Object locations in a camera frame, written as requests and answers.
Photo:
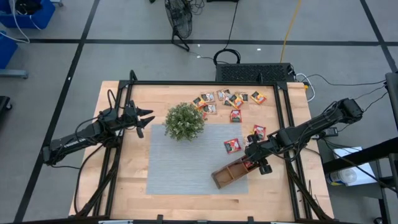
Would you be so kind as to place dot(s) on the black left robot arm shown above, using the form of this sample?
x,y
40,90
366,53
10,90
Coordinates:
x,y
77,140

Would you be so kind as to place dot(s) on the black floor fan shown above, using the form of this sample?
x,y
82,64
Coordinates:
x,y
178,18

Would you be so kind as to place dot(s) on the black caster base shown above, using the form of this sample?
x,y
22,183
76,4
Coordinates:
x,y
4,104

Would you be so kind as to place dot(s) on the grey metal base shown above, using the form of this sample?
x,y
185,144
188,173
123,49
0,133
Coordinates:
x,y
12,73

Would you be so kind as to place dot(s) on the white paper sheet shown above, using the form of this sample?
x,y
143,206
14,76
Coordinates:
x,y
367,174

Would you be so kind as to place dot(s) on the red tea packet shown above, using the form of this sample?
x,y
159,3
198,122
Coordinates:
x,y
248,165
259,132
232,146
236,116

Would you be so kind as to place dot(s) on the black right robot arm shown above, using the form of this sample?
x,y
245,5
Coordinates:
x,y
311,127

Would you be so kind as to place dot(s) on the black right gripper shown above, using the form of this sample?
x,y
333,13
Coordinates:
x,y
261,152

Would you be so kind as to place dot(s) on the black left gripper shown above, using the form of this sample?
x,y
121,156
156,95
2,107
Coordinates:
x,y
132,119

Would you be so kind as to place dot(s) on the orange black tea packet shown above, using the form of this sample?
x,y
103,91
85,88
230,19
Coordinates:
x,y
258,97
237,102
198,102

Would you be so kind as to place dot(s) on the black aluminium table frame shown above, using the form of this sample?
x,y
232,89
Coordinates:
x,y
202,83

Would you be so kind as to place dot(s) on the grey woven placemat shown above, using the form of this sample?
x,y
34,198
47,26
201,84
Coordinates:
x,y
186,168

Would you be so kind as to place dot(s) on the white cylindrical canister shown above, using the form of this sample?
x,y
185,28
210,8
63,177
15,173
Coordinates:
x,y
342,177

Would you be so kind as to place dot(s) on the black side stand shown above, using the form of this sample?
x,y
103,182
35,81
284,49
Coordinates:
x,y
360,155

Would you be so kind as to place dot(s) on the black perforated computer tower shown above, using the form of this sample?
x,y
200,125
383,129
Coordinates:
x,y
255,73

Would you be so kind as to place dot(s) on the green artificial plant black pot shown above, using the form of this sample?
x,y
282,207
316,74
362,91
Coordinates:
x,y
184,121

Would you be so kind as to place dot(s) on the blue plastic bin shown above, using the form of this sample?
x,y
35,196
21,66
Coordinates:
x,y
31,18
6,49

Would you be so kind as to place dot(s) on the wooden compartment box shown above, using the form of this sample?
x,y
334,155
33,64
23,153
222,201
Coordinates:
x,y
227,175

